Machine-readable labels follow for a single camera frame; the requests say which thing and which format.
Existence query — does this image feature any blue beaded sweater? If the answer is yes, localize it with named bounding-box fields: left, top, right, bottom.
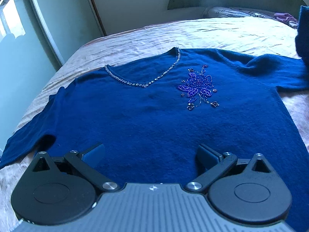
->
left=0, top=4, right=309, bottom=232

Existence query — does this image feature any pink bed sheet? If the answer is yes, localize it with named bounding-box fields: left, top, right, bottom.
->
left=1, top=17, right=308, bottom=231

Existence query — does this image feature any mirrored wardrobe door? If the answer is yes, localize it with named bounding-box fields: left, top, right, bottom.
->
left=1, top=0, right=102, bottom=148

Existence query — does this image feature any patterned pillow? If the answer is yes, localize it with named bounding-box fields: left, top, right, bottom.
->
left=202, top=7, right=299, bottom=29

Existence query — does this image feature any purple cloth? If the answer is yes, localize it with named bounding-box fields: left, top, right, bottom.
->
left=274, top=13, right=297, bottom=23

